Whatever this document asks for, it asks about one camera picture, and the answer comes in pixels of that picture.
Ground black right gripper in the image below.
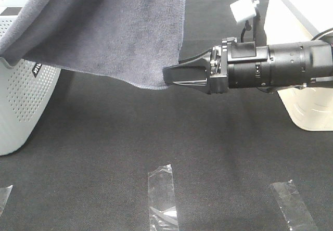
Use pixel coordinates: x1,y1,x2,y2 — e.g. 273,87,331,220
163,38,271,94

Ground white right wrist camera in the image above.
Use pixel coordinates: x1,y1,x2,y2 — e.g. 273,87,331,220
229,0,260,24

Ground grey perforated laundry basket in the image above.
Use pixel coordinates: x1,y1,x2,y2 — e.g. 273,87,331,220
0,0,62,156

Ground grey towel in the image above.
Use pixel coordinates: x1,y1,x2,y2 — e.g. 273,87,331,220
1,0,186,90

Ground cream plastic storage bin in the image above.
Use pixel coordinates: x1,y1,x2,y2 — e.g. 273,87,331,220
264,0,332,131

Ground left clear tape strip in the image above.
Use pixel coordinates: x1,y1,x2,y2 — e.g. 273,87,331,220
0,185,13,216

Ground right clear tape strip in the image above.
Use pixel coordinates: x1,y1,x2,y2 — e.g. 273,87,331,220
270,179,318,231

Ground clear tape strip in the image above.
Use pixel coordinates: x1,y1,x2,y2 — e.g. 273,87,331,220
148,164,179,230
0,185,13,216
270,179,318,231

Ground centre clear tape strip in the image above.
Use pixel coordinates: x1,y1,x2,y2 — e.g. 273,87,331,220
148,164,179,230

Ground black camera cable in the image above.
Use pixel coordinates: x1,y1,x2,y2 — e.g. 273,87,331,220
240,9,262,44

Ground black table mat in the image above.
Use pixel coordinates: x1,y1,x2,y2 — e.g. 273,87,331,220
0,0,333,231

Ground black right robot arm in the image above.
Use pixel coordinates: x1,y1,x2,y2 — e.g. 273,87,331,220
163,37,332,94

